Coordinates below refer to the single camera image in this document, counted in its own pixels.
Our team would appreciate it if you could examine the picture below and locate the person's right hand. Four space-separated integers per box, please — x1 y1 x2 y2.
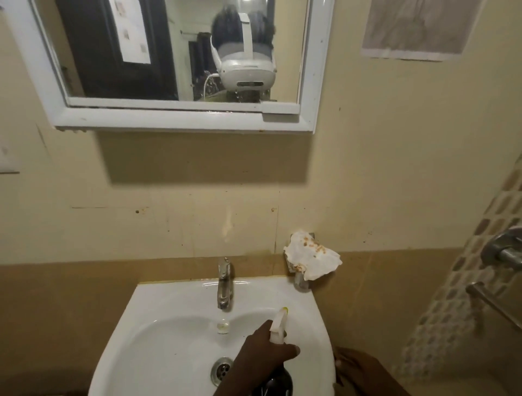
333 346 411 396

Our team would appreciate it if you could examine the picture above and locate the paper sheet with drawing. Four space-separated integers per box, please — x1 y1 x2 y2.
361 0 484 62

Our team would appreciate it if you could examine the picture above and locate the person's left hand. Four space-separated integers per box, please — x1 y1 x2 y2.
213 319 301 396

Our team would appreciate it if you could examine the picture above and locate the white switch socket panel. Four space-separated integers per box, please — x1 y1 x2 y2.
0 138 21 174

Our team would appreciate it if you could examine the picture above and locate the crumpled stained white paper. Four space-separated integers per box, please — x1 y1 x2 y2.
283 230 343 281

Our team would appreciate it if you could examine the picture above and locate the white wash basin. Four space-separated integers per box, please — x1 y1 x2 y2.
88 276 337 396

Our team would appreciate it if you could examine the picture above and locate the chrome faucet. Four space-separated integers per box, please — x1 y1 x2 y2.
216 257 234 312

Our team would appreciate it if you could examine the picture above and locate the black spray bottle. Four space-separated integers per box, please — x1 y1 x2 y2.
252 308 294 396

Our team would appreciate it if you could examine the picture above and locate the white framed mirror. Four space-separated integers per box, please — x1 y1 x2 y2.
0 0 335 134

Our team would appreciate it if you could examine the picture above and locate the chrome sink drain strainer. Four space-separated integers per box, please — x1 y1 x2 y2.
210 357 235 387

